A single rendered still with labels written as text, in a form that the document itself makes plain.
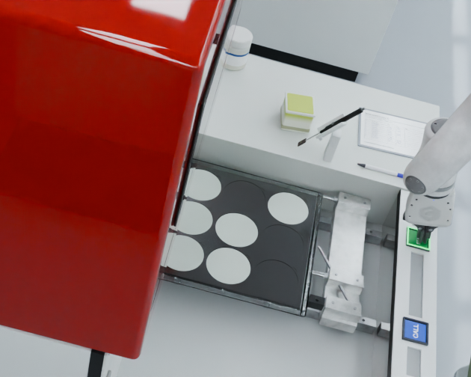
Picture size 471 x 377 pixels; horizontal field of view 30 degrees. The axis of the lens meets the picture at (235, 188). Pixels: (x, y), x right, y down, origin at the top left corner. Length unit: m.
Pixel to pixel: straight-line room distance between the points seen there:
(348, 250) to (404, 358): 0.35
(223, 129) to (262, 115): 0.12
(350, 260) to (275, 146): 0.33
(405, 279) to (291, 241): 0.27
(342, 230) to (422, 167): 0.42
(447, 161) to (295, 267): 0.45
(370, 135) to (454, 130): 0.55
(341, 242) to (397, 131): 0.37
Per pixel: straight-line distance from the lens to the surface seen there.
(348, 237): 2.08
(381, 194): 2.15
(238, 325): 1.93
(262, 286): 1.90
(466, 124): 1.71
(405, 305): 1.91
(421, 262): 2.00
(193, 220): 1.98
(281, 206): 2.06
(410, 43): 4.34
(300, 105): 2.13
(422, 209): 1.93
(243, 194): 2.06
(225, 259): 1.92
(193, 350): 1.87
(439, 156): 1.71
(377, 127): 2.25
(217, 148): 2.11
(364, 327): 1.99
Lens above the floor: 2.39
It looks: 46 degrees down
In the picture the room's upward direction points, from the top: 16 degrees clockwise
